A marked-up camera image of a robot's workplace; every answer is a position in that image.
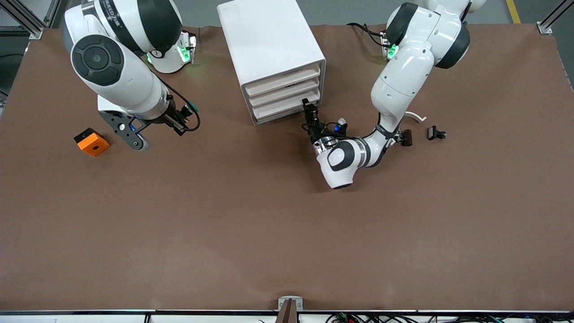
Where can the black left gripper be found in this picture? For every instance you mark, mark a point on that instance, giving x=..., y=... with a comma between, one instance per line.
x=315, y=133

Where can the green push button switch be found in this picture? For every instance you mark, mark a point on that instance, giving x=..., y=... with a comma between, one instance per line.
x=192, y=107

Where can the brown table mat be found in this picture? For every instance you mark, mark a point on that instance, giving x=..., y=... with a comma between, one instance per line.
x=287, y=233

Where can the metal bracket with strut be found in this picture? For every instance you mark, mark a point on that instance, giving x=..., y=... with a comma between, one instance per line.
x=290, y=309

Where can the small black component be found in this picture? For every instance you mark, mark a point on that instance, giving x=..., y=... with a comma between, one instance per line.
x=433, y=133

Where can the orange and black box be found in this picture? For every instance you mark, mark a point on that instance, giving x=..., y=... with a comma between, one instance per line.
x=94, y=144

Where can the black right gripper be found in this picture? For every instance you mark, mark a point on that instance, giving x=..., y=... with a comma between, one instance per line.
x=174, y=117

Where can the black table edge strip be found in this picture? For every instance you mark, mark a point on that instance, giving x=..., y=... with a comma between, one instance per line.
x=134, y=311

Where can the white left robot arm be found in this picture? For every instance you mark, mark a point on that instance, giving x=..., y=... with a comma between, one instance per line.
x=403, y=76

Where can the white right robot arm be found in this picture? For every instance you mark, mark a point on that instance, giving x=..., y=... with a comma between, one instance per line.
x=121, y=67

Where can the aluminium frame profile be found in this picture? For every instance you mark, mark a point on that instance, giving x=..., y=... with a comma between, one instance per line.
x=27, y=22
x=545, y=28

